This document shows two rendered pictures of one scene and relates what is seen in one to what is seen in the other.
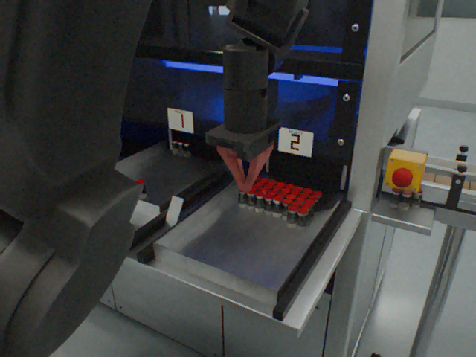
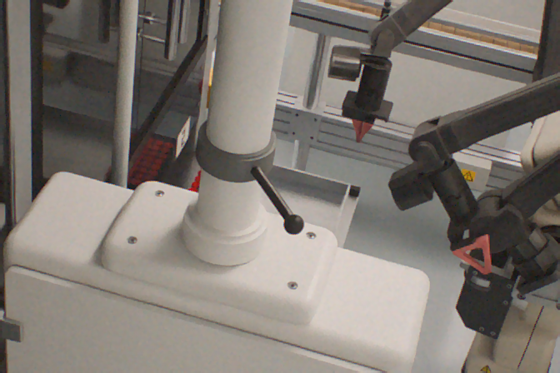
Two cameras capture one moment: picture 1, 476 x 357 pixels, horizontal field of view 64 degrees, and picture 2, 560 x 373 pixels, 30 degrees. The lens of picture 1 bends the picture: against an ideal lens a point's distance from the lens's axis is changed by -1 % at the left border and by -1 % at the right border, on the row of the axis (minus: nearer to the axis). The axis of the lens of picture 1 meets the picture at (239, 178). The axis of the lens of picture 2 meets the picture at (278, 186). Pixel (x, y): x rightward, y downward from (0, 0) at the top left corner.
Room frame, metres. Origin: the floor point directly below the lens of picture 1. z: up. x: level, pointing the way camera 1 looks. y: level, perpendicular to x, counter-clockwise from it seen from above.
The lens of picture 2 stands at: (1.34, 1.69, 2.41)
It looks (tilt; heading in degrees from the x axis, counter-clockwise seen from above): 38 degrees down; 248
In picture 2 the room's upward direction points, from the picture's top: 10 degrees clockwise
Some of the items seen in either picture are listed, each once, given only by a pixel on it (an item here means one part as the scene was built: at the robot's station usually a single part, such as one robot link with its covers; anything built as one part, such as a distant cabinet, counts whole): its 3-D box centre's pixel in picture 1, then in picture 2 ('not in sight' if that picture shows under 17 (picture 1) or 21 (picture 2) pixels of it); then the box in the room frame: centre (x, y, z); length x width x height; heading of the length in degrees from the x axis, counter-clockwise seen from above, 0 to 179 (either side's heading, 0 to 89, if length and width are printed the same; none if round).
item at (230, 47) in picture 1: (247, 65); (373, 72); (0.50, -0.01, 1.26); 0.07 x 0.06 x 0.07; 161
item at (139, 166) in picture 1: (163, 172); not in sight; (0.95, 0.21, 0.90); 0.34 x 0.26 x 0.04; 150
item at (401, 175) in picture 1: (402, 176); not in sight; (0.72, -0.34, 0.99); 0.04 x 0.04 x 0.04; 60
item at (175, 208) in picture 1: (158, 223); not in sight; (0.68, 0.17, 0.91); 0.14 x 0.03 x 0.06; 151
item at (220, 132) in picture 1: (245, 113); (370, 96); (0.50, -0.01, 1.20); 0.10 x 0.07 x 0.07; 150
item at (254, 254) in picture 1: (254, 227); (265, 204); (0.68, -0.03, 0.90); 0.34 x 0.26 x 0.04; 150
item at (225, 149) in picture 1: (249, 158); (357, 121); (0.51, -0.01, 1.13); 0.07 x 0.07 x 0.09; 60
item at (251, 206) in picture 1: (273, 205); not in sight; (0.76, -0.08, 0.90); 0.18 x 0.02 x 0.05; 60
